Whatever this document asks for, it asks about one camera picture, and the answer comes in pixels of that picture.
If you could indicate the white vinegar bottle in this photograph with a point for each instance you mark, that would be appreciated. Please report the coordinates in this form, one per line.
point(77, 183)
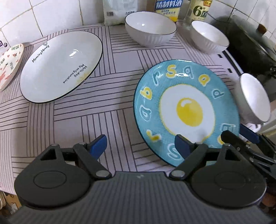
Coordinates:
point(197, 11)

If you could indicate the yellow label cooking wine bottle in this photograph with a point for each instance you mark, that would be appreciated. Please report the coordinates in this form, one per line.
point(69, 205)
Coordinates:
point(168, 8)

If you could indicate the large white ribbed bowl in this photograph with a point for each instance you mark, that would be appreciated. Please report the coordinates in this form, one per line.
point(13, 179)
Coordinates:
point(149, 29)

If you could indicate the medium white ribbed bowl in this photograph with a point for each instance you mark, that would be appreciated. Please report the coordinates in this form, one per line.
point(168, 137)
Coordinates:
point(208, 38)

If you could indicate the white Morning Honey plate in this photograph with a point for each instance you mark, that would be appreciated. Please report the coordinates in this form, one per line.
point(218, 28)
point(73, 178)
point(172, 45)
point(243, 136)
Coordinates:
point(59, 66)

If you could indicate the blue fried egg plate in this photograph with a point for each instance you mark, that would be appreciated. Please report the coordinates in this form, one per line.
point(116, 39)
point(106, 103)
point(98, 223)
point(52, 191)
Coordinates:
point(183, 97)

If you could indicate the small white bowl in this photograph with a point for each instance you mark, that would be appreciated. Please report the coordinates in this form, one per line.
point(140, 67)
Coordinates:
point(252, 100)

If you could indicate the striped table mat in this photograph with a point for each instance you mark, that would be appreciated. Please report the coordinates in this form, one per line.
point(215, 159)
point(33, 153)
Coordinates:
point(103, 104)

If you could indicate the pink Lovely Bear plate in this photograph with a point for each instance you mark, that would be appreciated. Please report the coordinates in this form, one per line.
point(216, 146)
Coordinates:
point(10, 63)

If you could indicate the white salt bag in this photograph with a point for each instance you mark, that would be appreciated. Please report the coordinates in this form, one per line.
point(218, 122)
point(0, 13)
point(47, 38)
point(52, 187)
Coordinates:
point(115, 11)

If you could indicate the black wok with lid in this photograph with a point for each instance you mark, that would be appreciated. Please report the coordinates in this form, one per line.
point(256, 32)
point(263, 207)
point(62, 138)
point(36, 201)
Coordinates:
point(251, 49)

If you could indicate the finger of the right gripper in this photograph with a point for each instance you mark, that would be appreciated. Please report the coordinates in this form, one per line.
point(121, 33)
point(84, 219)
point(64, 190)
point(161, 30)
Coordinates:
point(252, 134)
point(247, 151)

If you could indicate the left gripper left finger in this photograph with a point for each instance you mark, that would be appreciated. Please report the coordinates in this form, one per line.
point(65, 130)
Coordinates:
point(88, 155)

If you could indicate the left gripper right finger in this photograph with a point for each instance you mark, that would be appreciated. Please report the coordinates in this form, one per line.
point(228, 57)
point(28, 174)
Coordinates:
point(192, 153)

